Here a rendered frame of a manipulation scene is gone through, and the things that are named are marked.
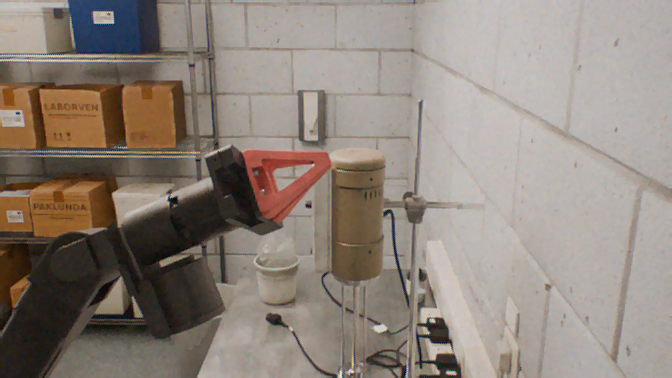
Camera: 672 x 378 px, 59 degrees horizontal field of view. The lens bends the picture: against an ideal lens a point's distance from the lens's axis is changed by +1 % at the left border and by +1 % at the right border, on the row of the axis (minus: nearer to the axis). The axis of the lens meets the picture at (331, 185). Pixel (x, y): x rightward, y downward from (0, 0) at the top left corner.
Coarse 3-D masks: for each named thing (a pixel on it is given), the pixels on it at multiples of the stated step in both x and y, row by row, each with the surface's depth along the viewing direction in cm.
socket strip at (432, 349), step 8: (424, 312) 166; (432, 312) 166; (440, 312) 166; (424, 320) 162; (424, 328) 160; (432, 344) 150; (440, 344) 150; (448, 344) 150; (432, 352) 146; (440, 352) 146; (448, 352) 146
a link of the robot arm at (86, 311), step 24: (72, 240) 54; (48, 264) 54; (48, 288) 53; (72, 288) 54; (96, 288) 54; (24, 312) 54; (48, 312) 54; (72, 312) 54; (0, 336) 55; (24, 336) 54; (48, 336) 54; (72, 336) 56; (0, 360) 54; (24, 360) 54; (48, 360) 55
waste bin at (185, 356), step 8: (232, 288) 263; (176, 336) 245; (176, 344) 248; (184, 344) 242; (200, 344) 239; (184, 352) 244; (192, 352) 241; (200, 352) 241; (184, 360) 245; (192, 360) 243; (200, 360) 242; (184, 368) 247; (192, 368) 244; (200, 368) 243; (184, 376) 250; (192, 376) 246
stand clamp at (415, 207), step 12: (408, 192) 114; (384, 204) 105; (396, 204) 105; (408, 204) 104; (420, 204) 104; (432, 204) 105; (444, 204) 105; (456, 204) 105; (468, 204) 104; (480, 204) 104; (408, 216) 105; (420, 216) 105
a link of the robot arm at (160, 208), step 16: (144, 208) 56; (160, 208) 55; (128, 224) 55; (144, 224) 55; (160, 224) 54; (176, 224) 55; (128, 240) 55; (144, 240) 55; (160, 240) 54; (176, 240) 55; (144, 256) 55; (160, 256) 56; (192, 256) 57; (144, 272) 56; (160, 272) 55
